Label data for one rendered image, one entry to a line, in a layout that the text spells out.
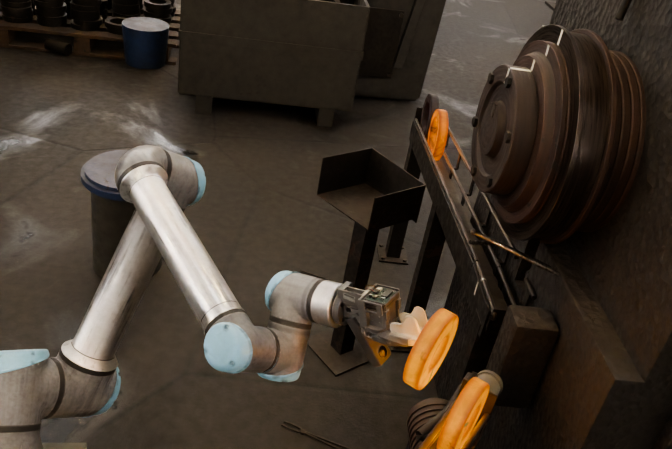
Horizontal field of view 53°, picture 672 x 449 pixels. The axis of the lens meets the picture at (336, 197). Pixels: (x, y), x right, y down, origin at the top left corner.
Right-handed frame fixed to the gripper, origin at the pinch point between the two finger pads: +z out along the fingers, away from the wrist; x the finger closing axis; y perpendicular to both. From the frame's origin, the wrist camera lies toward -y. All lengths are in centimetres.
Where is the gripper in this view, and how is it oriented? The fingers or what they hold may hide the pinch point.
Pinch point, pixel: (432, 340)
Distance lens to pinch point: 129.8
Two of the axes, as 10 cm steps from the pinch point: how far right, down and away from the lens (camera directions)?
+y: -0.8, -9.3, -3.7
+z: 8.3, 1.4, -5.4
